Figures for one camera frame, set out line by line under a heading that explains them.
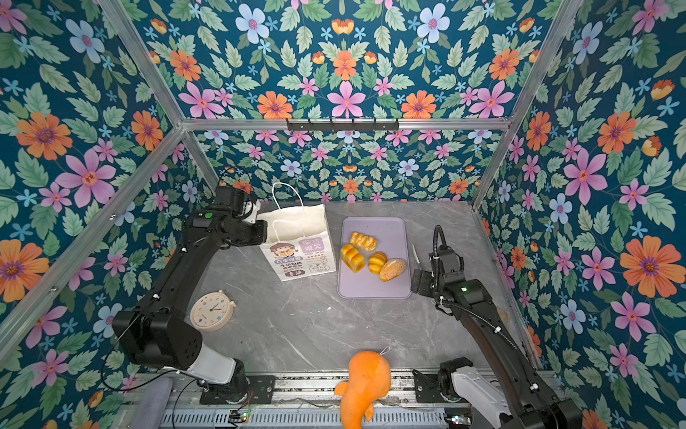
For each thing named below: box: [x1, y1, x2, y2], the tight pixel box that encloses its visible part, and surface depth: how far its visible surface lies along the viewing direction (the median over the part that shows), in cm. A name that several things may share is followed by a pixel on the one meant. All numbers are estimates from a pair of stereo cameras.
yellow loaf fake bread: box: [340, 243, 366, 274], surface depth 97 cm
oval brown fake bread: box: [378, 258, 406, 282], surface depth 96 cm
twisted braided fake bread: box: [349, 231, 377, 253], surface depth 103 cm
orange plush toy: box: [334, 350, 393, 429], surface depth 70 cm
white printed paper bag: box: [256, 182, 337, 283], surface depth 85 cm
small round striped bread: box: [368, 251, 388, 275], surface depth 99 cm
